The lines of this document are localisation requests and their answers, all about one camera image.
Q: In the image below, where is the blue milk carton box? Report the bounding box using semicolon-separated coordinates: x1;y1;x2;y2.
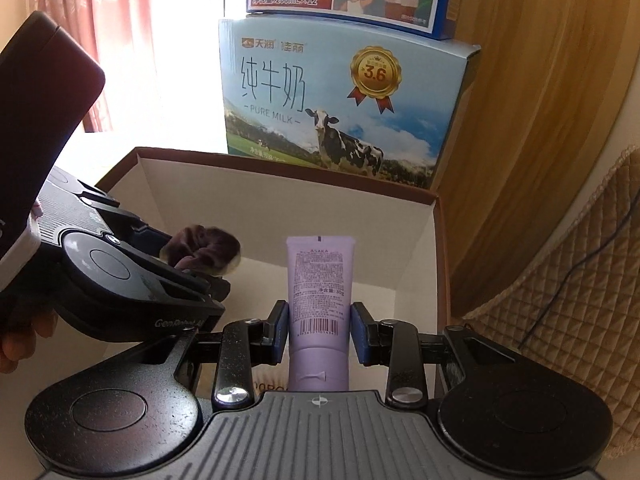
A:
219;14;480;190

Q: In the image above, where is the dark purple scrunchie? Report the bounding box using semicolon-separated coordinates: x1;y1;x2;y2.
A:
160;224;241;276

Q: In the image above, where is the person's left hand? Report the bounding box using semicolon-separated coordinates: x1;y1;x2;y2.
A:
1;309;58;374

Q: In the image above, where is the black power cable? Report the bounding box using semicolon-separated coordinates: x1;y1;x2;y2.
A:
516;211;640;351

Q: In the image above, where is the purple cream tube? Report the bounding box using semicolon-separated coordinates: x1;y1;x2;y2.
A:
286;235;356;391

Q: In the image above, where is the quilted brown chair cushion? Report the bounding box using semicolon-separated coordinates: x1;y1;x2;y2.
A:
465;146;639;458

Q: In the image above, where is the cotton swab bag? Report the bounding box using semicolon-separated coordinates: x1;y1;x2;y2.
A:
252;364;288;396

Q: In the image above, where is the brown cardboard storage box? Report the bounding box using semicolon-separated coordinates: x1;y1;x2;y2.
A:
60;145;452;396

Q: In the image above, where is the pink window curtain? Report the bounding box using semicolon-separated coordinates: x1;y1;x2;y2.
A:
29;0;153;131

